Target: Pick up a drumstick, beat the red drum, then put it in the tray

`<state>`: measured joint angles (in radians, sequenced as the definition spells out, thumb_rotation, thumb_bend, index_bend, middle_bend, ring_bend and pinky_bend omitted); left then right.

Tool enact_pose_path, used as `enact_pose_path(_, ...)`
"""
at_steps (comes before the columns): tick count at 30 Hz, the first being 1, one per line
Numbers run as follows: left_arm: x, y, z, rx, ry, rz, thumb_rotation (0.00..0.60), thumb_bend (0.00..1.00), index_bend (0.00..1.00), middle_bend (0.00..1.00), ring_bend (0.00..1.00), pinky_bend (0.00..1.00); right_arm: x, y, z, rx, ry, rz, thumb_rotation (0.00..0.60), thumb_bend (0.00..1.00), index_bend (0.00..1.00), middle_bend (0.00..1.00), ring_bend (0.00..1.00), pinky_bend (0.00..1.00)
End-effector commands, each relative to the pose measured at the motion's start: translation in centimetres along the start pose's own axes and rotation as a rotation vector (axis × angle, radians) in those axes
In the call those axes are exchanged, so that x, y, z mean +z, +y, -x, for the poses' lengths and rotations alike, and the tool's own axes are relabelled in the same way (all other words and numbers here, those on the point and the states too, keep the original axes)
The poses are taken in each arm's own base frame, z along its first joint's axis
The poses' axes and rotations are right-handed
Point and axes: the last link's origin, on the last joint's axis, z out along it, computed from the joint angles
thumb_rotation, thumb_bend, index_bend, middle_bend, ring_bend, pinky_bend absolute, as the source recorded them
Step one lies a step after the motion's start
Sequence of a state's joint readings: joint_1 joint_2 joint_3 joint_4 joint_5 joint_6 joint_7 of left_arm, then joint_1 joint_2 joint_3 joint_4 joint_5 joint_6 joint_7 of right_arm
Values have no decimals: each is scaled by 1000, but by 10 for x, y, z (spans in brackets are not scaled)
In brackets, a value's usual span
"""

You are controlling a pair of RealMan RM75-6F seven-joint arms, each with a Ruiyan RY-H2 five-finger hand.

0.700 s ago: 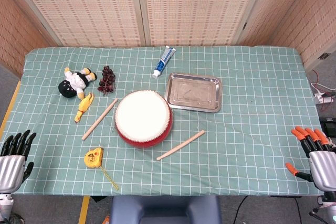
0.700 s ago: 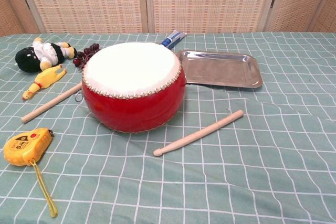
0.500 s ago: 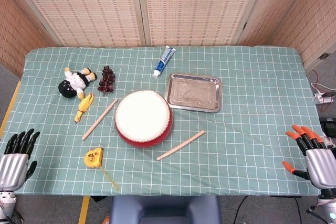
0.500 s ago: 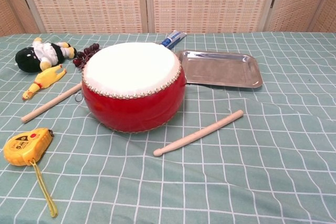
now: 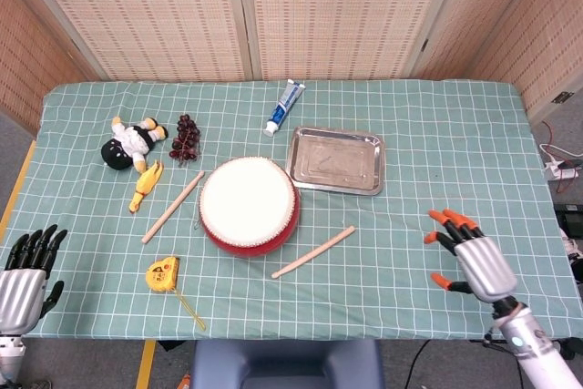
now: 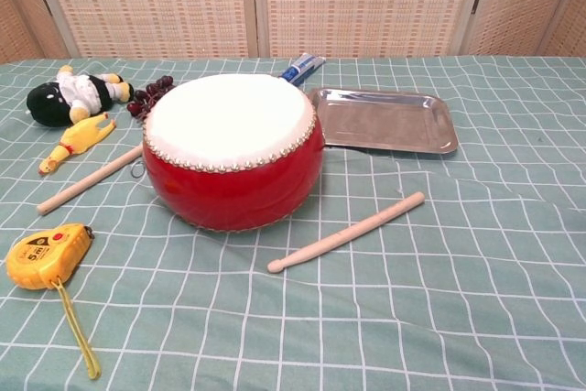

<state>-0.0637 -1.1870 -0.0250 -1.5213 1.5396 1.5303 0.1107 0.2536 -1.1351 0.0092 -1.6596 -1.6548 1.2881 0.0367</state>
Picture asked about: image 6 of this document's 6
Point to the wooden drumstick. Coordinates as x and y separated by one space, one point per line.
87 182
348 233

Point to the red drum white skin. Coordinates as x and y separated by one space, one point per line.
229 189

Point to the stainless steel tray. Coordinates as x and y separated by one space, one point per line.
389 121

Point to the blue white toothpaste tube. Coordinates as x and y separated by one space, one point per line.
297 69

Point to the dark red grape bunch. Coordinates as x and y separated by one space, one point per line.
155 86

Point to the green checked tablecloth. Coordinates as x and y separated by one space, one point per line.
412 295

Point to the yellow rubber chicken toy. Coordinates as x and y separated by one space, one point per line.
78 137

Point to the woven bamboo folding screen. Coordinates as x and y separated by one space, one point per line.
151 2

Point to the black white plush doll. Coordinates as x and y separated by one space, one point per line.
50 102

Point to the yellow tape measure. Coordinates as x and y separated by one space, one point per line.
41 258

